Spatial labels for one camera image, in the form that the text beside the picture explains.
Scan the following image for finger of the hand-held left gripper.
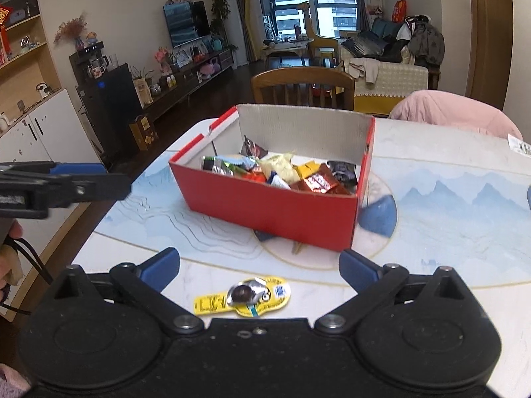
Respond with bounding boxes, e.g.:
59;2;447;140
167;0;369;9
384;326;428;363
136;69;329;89
25;173;132;209
0;162;109;177

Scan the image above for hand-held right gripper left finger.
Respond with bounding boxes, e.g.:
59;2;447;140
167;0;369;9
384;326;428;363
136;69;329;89
54;247;204;334

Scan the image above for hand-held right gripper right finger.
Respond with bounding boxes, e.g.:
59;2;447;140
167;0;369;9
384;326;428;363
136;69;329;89
314;249;471;334

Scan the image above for yellow snack wrapper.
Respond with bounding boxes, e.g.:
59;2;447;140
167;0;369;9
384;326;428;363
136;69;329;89
194;276;292;319

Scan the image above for red brown foil snack packet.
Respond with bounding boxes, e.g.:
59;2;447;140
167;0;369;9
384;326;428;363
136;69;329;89
290;165;351;195

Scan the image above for red cardboard box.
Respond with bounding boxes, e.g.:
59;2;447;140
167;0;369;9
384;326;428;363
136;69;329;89
168;103;376;253

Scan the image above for green snack packet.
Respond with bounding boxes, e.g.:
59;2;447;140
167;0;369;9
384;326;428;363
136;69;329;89
202;155;250;178

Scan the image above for pale yellow snack packet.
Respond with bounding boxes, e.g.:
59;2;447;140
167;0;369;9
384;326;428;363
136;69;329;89
259;153;296;183

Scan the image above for person's left hand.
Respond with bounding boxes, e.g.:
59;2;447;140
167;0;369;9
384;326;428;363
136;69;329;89
0;221;24;289

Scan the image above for white sideboard cabinet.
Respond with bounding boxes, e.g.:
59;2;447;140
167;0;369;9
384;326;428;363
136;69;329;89
0;88;104;233

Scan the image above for tall black cabinet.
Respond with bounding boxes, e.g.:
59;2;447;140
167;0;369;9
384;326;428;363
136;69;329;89
76;64;144;162

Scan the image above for large brown paper bag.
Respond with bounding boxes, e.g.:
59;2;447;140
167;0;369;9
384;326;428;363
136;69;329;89
128;115;159;152

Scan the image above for black snack packet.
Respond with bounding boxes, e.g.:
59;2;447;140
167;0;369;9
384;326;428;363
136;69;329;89
327;160;358;187

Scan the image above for small brown gift bag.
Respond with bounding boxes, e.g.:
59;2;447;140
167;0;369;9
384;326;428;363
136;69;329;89
133;78;153;105

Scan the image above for black coffee machine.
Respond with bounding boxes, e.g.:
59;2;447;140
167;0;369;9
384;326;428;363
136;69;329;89
70;41;119;80

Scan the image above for yellow orange snack packet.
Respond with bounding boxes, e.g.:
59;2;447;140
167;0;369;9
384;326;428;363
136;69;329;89
294;161;322;180

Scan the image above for white blue snack packet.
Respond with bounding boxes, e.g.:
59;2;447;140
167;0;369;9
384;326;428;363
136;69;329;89
267;173;292;190

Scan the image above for dark wooden television cabinet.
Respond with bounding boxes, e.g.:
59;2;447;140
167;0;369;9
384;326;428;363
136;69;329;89
143;47;235;121

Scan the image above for dried flowers in vase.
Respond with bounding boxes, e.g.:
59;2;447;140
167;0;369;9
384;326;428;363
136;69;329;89
54;16;89;52

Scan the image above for pink flower bunch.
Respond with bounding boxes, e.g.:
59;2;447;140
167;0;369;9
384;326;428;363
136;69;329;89
154;47;172;71

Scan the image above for dark brown snack packet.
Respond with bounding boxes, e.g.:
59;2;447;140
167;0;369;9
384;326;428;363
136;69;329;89
241;135;269;159

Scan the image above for red hanging knot ornament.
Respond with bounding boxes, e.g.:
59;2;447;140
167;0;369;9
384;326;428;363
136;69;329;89
0;6;13;56

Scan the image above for pink fleece clothing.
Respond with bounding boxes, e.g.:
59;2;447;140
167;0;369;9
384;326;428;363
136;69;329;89
0;363;33;398

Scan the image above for pink padded coat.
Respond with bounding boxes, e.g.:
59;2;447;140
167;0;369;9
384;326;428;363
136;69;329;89
388;90;523;139

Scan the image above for flat television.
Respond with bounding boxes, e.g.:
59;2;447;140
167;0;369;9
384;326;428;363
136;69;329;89
163;1;211;48

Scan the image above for cream and yellow sofa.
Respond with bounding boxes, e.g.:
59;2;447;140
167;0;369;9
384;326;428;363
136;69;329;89
338;19;440;117

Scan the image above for wooden chair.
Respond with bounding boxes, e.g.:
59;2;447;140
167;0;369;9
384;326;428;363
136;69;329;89
251;66;356;112

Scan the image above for beige cloth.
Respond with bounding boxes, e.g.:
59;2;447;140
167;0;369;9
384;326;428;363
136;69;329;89
340;57;380;84

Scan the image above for white paper tag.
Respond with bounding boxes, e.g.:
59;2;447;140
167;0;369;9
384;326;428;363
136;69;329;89
507;133;531;158

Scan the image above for green potted plant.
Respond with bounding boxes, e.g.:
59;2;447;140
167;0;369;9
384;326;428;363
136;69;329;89
211;0;231;36

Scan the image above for white standing air conditioner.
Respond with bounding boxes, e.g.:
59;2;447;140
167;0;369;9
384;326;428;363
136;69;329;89
222;0;246;69

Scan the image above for yellow giraffe chair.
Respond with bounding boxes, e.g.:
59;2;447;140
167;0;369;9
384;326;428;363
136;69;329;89
299;2;339;59

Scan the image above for wooden coffee table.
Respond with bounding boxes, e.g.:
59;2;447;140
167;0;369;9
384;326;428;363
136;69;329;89
261;37;315;67

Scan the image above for dark jacket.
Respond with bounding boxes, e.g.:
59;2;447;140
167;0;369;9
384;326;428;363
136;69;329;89
409;16;445;67

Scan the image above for wooden door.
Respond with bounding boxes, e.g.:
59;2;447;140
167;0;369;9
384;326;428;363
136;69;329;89
469;0;513;110

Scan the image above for black cable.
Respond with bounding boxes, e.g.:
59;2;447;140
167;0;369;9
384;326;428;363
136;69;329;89
6;235;54;286

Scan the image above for wooden wall shelf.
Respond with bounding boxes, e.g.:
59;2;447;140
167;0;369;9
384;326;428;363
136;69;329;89
0;0;64;125

